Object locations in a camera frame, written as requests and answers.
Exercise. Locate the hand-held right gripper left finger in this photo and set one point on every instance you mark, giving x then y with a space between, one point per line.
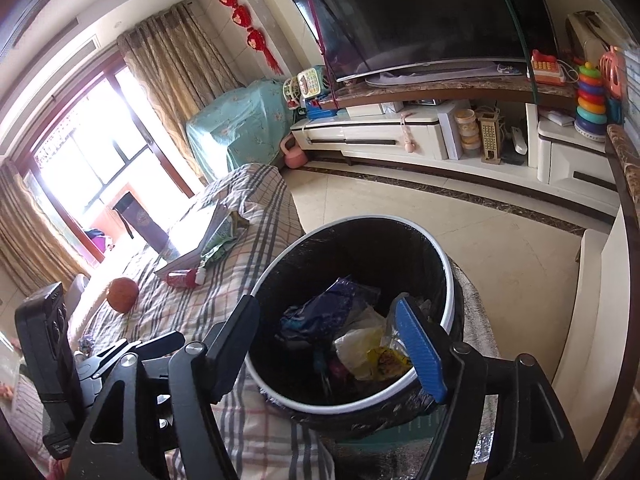
227 355

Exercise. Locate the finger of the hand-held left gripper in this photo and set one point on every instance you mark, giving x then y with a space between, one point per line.
155 344

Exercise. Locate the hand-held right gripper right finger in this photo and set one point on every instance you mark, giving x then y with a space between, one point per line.
422 350

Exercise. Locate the yellow snack packet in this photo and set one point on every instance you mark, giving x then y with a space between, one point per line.
390 362

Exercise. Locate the white plastic bag red print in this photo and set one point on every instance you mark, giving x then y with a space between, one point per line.
360 345

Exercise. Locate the pink snack wrapper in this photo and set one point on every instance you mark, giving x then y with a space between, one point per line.
337 365

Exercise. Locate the blue snack packet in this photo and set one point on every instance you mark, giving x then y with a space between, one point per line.
325 315

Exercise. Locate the white trash bin black liner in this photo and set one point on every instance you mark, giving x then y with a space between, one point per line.
350 250

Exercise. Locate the orange ball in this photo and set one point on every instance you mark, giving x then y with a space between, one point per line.
123 296

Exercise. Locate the small red bottle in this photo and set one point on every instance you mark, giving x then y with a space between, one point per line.
185 278

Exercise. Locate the colourful children's book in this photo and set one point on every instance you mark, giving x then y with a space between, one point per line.
192 240

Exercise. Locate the green snack wrapper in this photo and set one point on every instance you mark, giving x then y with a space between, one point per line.
225 240

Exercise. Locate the beige patterned curtain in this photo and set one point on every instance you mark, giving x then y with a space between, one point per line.
175 85
30 240

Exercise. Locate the pink kettlebell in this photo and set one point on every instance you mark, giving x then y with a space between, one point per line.
295 155

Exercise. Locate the white television cabinet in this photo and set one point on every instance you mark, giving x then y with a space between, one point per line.
400 135

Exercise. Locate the small beige jar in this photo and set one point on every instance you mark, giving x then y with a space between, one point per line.
465 132

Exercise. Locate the teal furniture cover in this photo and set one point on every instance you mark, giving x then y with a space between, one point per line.
235 125

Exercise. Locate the white remote control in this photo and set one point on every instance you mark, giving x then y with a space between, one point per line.
519 141

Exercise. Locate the white toy basket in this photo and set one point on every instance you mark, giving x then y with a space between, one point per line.
291 94

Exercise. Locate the small white device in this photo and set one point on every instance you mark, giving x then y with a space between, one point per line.
557 117

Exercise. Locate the red toy telephone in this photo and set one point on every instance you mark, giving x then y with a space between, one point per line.
547 67

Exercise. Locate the pink plastic toy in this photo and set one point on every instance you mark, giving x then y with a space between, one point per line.
614 80

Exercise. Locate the pink thin rod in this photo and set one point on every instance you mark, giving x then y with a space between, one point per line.
320 35

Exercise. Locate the black flat television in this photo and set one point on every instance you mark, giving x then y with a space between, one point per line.
425 15

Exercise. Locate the beige bag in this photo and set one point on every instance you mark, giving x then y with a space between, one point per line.
585 32

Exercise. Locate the wooden frame glass door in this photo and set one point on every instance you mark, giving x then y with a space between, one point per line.
100 160

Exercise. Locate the wooden frame toy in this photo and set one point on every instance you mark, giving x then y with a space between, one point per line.
489 140

